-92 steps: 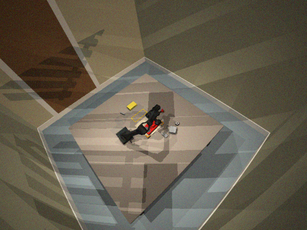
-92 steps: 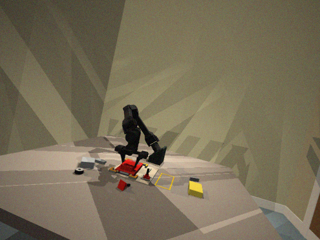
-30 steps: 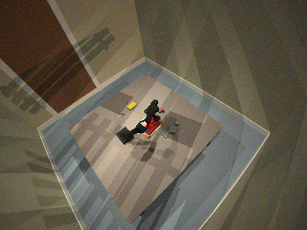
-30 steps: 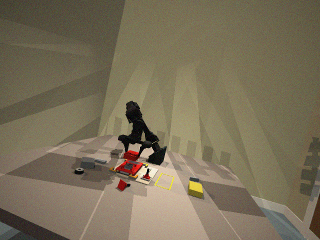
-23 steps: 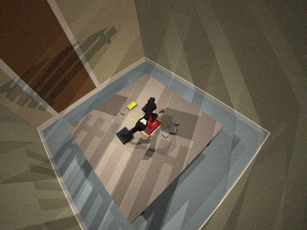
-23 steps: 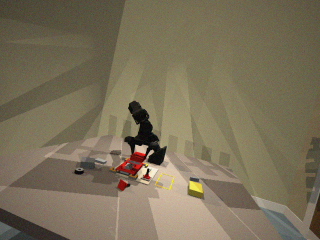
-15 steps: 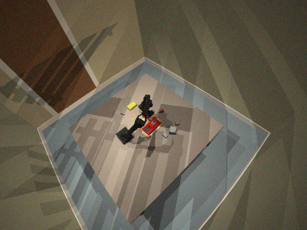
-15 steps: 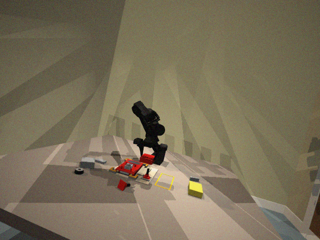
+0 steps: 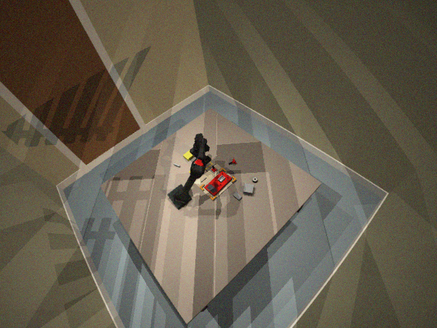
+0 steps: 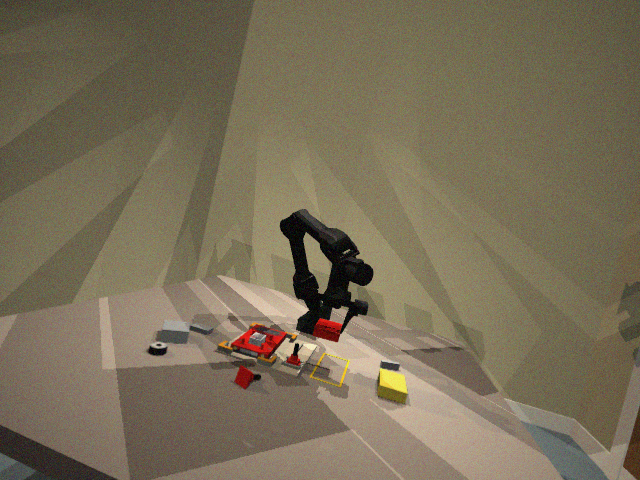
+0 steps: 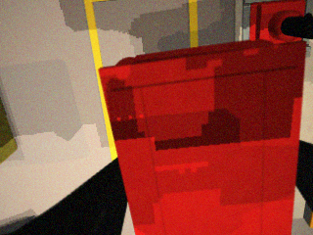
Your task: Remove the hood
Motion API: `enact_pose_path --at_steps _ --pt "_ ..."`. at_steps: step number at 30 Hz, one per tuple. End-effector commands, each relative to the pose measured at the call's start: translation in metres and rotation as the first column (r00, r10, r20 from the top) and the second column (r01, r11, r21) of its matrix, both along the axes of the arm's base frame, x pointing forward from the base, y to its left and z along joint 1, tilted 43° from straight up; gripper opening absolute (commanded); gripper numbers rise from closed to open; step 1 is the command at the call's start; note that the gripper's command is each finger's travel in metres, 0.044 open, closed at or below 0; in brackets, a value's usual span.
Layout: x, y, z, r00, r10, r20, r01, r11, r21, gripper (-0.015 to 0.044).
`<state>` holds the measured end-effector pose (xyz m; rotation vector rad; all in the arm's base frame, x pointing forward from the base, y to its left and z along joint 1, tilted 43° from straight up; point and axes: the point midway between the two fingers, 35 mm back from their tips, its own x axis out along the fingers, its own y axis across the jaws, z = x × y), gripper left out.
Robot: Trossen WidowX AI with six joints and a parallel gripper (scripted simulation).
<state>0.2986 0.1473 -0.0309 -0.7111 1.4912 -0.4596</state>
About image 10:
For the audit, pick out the black toy tyre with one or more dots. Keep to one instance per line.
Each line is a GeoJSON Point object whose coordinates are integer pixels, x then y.
{"type": "Point", "coordinates": [158, 349]}

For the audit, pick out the yellow box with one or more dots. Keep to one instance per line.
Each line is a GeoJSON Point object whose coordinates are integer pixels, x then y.
{"type": "Point", "coordinates": [392, 386]}

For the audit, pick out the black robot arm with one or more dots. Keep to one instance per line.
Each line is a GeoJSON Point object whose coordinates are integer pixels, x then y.
{"type": "Point", "coordinates": [333, 242]}

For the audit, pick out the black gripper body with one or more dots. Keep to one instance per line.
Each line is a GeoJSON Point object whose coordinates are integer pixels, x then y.
{"type": "Point", "coordinates": [312, 295]}

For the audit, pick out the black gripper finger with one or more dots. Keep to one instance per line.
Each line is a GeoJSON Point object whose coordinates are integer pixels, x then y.
{"type": "Point", "coordinates": [348, 317]}
{"type": "Point", "coordinates": [315, 309]}

